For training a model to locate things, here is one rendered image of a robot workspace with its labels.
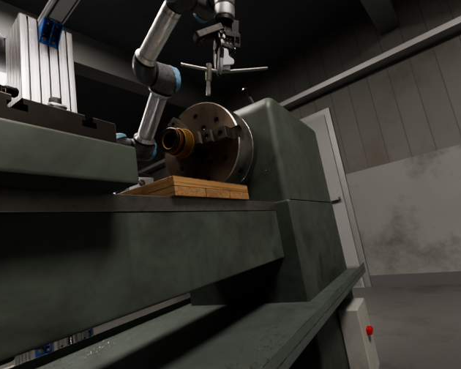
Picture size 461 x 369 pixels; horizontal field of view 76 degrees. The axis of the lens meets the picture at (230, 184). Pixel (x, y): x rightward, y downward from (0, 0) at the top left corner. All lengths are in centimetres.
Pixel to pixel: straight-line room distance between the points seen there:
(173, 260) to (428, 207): 325
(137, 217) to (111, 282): 11
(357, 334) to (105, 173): 109
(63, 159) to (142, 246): 20
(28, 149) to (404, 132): 358
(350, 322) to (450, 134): 271
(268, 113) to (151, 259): 71
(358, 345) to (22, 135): 121
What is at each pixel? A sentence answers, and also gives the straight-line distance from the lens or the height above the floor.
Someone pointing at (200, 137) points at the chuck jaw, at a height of 108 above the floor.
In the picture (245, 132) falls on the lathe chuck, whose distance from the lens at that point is 97.
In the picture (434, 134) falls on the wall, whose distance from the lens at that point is 368.
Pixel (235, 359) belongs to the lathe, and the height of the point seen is 54.
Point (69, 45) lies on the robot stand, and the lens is 200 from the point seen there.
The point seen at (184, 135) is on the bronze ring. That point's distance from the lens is 90.
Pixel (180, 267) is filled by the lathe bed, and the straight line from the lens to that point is 58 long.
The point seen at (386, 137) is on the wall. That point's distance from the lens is 375.
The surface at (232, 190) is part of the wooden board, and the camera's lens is 76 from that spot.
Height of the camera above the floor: 76
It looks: 10 degrees up
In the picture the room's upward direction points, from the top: 9 degrees counter-clockwise
